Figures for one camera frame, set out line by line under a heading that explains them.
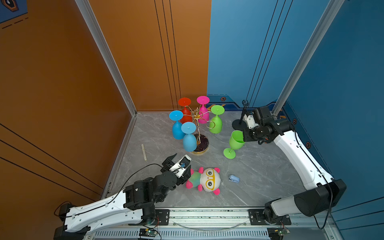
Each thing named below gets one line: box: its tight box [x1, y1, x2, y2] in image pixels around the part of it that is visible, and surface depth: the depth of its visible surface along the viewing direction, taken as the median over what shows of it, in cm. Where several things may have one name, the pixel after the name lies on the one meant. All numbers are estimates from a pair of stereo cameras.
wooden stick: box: [141, 144, 147, 161], surface depth 98 cm
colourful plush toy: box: [186, 167, 221, 196], surface depth 81 cm
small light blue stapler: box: [228, 174, 241, 183], surface depth 86 cm
